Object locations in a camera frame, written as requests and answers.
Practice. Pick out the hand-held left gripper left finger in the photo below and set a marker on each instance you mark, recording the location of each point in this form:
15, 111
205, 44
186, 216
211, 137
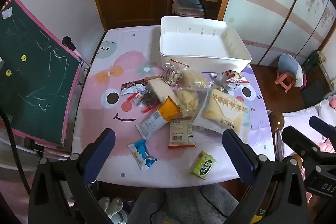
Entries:
101, 150

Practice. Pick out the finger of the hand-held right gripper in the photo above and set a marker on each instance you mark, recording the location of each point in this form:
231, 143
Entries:
299, 142
324, 128

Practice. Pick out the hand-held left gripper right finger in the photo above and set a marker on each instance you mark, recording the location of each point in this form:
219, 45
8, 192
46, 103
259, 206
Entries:
236, 153

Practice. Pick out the pale fluffy cake packet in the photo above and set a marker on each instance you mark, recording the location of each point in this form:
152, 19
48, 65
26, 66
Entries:
194, 79
187, 102

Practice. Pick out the white red bread packet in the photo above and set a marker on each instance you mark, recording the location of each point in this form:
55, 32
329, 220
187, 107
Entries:
235, 77

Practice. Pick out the clear nut snack packet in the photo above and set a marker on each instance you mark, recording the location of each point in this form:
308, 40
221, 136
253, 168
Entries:
174, 73
219, 81

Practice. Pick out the white plastic bin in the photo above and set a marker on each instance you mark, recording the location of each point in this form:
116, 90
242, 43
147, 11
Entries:
194, 43

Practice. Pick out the pink cloth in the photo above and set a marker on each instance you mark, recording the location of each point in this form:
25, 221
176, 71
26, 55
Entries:
332, 102

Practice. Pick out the wooden bedpost knob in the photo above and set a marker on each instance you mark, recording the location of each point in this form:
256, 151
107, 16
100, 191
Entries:
275, 121

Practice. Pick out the green snack packet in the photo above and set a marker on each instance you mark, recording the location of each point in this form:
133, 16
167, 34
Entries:
203, 165

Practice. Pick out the blue white snack packet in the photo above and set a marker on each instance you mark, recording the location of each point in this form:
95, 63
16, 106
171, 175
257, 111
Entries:
141, 154

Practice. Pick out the large yellow sandwich packet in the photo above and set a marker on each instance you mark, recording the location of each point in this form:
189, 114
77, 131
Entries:
223, 111

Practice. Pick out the white grey snack wrapper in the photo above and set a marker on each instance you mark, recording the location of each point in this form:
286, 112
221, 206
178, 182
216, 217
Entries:
151, 124

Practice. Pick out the small white red-trim packet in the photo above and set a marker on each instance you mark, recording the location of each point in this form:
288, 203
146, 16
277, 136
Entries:
181, 134

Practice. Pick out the pink plastic stool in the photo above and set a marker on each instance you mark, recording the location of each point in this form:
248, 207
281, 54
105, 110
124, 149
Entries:
284, 79

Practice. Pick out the dark green bag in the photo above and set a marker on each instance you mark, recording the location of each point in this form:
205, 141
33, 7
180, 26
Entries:
313, 62

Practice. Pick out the clear dark fruit packet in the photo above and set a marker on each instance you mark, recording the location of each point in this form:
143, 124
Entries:
147, 100

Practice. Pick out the dark brown snack wrapper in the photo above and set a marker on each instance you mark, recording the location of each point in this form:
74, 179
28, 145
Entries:
132, 87

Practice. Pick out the person's grey fleece pants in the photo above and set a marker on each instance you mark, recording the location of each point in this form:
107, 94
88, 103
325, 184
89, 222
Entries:
183, 203

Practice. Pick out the blue white plush cushion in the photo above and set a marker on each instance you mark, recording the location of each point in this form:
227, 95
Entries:
287, 62

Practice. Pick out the orange snack packet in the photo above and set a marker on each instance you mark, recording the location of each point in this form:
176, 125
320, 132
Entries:
169, 109

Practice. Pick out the pastel floral wardrobe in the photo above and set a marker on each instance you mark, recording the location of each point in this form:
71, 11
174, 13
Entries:
262, 16

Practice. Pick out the stack of folded cloths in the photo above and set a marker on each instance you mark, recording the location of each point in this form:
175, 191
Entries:
187, 7

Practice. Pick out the green chalkboard pink frame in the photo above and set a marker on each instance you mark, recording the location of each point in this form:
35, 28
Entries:
34, 69

